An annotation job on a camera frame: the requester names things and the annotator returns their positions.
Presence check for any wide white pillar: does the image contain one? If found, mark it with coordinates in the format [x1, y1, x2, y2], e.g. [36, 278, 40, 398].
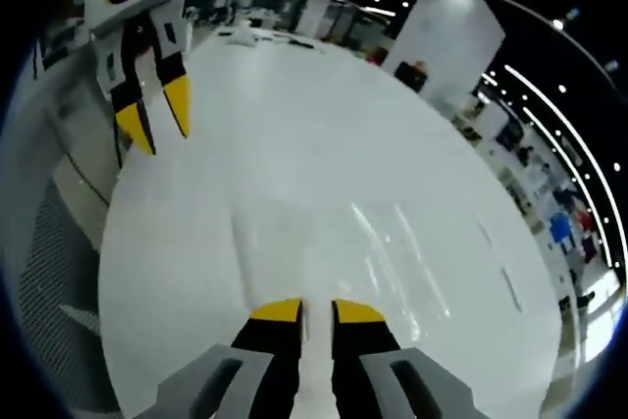
[381, 0, 506, 102]

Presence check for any blue display board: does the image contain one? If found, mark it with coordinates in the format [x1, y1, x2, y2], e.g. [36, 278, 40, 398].
[549, 211, 574, 244]

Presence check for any curved ceiling light strip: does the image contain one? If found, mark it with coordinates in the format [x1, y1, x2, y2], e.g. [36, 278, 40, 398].
[483, 73, 598, 243]
[503, 64, 615, 269]

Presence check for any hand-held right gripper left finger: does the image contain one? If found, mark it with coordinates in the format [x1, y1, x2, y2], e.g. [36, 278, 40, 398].
[141, 297, 304, 419]

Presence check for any black box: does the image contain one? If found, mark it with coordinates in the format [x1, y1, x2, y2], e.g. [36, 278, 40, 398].
[394, 59, 429, 92]

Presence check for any clear resealable bag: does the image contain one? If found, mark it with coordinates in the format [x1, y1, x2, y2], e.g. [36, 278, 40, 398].
[229, 196, 475, 419]

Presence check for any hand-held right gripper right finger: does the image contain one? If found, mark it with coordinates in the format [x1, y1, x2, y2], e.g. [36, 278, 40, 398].
[331, 298, 490, 419]

